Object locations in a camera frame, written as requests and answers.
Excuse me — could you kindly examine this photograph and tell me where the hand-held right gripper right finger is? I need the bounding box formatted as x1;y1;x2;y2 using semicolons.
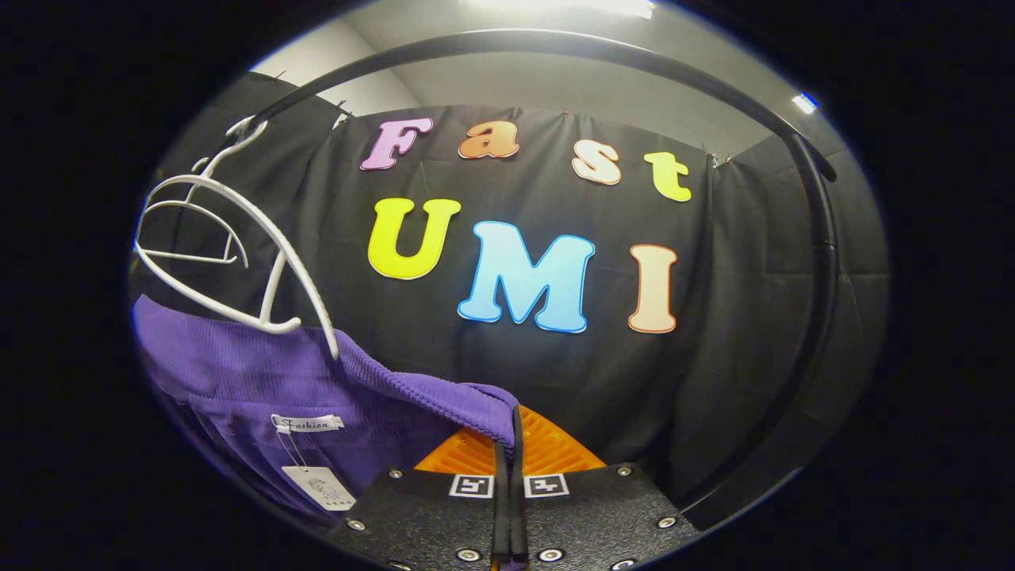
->
511;404;699;571

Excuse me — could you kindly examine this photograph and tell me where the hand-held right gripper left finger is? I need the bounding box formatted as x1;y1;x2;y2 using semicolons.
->
331;427;512;571

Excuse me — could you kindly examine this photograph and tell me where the purple corduroy jacket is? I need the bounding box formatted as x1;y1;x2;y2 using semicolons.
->
131;293;520;524

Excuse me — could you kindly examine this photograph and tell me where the white plastic clothes hanger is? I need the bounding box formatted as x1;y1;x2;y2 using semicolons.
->
133;116;342;362
143;156;250;266

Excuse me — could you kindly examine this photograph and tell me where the black metal clothes rack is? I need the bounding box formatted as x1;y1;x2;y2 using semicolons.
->
226;29;841;532

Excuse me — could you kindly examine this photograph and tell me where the white paper hang tag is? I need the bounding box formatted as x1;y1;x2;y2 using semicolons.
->
282;466;358;512

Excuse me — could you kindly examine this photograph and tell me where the black backdrop cloth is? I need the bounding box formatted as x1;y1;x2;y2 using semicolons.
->
131;70;889;516

